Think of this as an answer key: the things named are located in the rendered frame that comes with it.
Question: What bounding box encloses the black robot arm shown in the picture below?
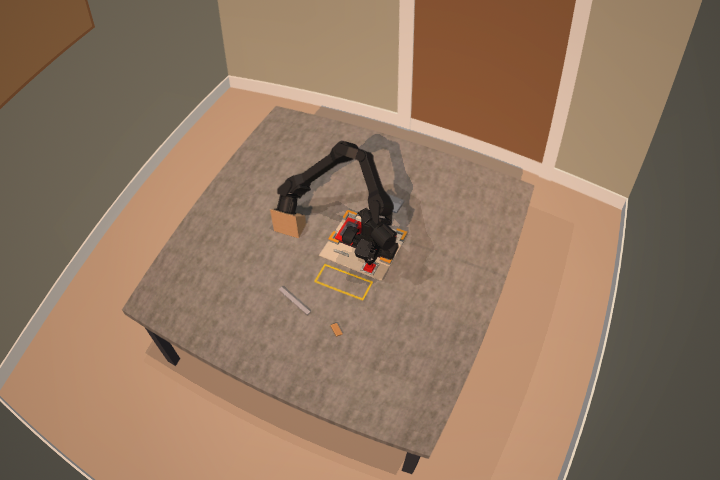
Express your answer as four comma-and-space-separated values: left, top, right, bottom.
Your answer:
274, 140, 397, 260

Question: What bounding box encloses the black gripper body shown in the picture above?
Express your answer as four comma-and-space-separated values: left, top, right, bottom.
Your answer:
342, 226, 399, 260

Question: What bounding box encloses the grey flat bar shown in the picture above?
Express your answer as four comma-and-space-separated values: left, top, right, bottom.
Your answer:
278, 287, 310, 315

